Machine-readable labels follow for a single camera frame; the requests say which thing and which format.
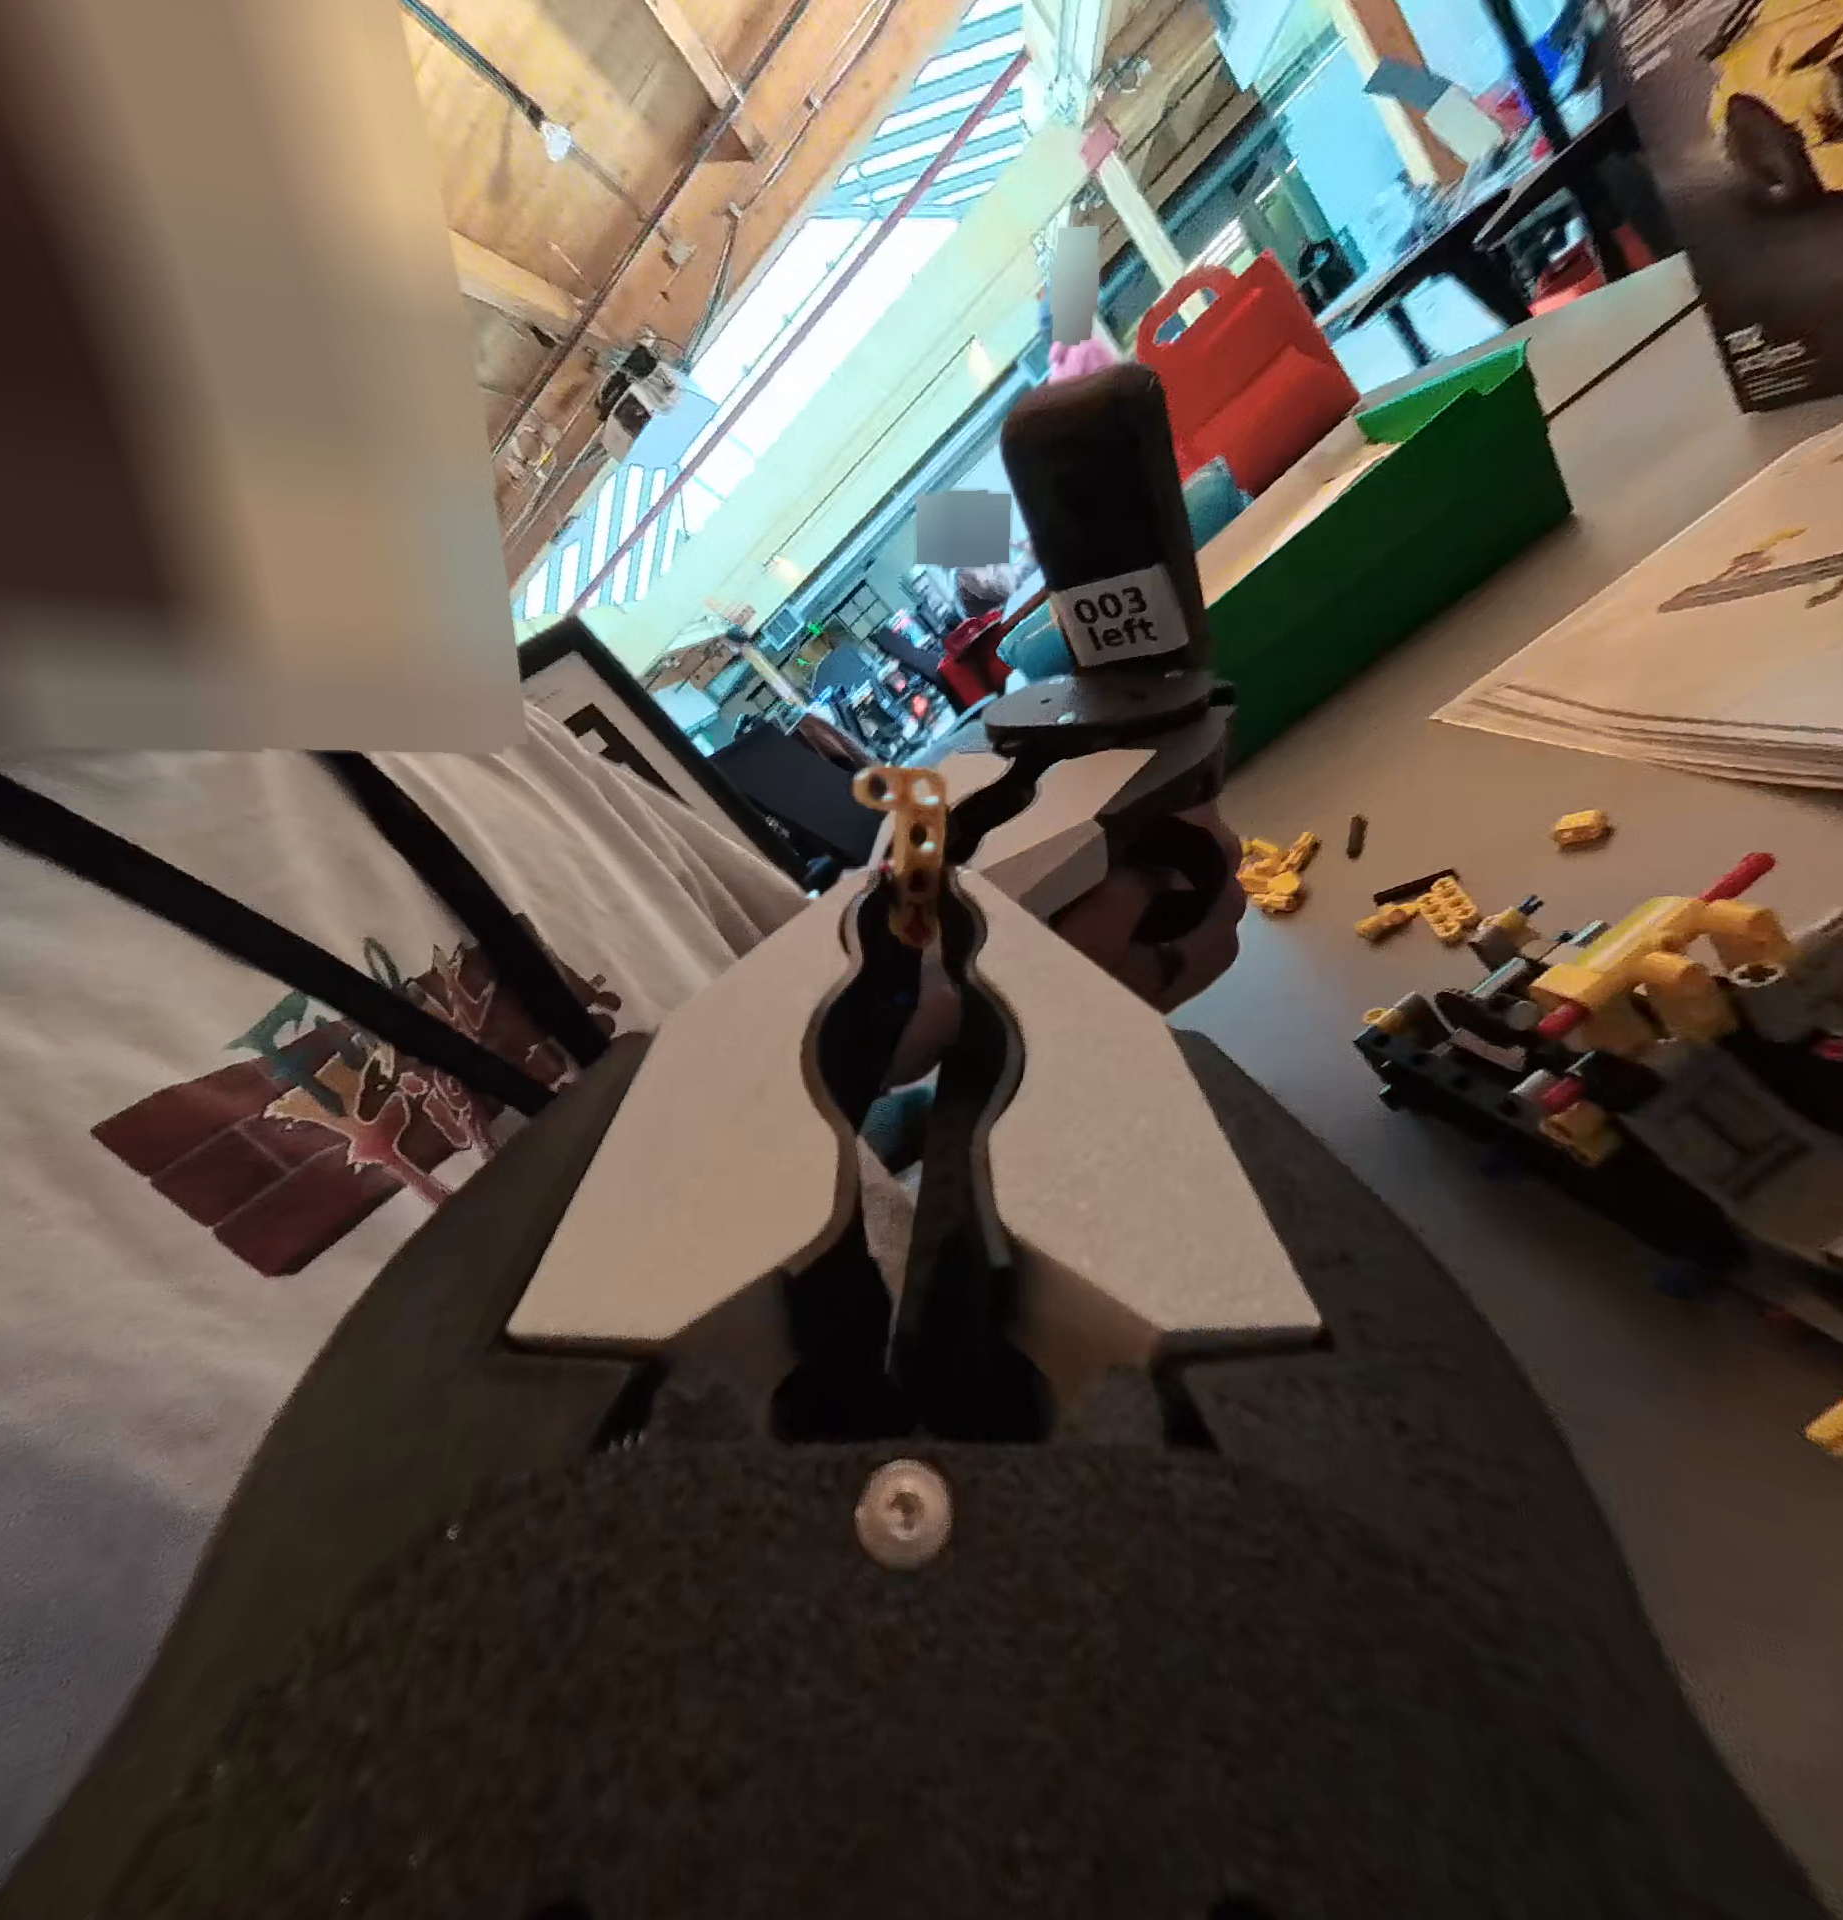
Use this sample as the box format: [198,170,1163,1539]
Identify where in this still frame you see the paper sheets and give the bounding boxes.
[1192,427,1405,605]

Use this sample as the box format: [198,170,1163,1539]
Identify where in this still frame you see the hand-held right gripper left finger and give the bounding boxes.
[508,869,903,1427]

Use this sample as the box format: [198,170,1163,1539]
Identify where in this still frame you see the teal roll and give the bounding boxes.
[997,456,1255,679]

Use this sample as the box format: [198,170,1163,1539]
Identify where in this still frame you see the lego car model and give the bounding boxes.
[1354,851,1843,1354]

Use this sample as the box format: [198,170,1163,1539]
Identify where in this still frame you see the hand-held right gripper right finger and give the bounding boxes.
[936,869,1326,1430]

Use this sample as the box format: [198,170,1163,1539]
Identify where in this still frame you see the black lanyard strap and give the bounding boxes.
[0,751,617,1120]

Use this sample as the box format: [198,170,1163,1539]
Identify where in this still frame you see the loose yellow lego beams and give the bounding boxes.
[1234,809,1614,950]

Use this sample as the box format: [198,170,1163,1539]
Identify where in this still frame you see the green plastic bin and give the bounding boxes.
[1206,341,1576,727]

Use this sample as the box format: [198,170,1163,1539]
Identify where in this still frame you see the orange bag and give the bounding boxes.
[1134,249,1362,491]

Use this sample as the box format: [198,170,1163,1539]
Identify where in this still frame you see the person's left hand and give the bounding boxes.
[1060,874,1250,1021]

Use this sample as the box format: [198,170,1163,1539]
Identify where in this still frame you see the lego set box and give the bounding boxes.
[1591,0,1843,417]

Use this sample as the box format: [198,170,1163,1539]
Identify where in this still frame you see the lego instruction booklet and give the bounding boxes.
[1432,411,1843,795]

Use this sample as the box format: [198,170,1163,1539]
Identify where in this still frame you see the black office chair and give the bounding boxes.
[706,645,986,845]

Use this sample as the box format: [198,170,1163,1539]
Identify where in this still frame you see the ceiling mounted camera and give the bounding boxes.
[590,341,684,431]

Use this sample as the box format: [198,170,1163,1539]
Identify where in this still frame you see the yellow lego angled beam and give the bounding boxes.
[852,764,948,950]

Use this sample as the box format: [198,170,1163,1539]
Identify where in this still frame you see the square code card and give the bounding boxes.
[516,616,812,890]

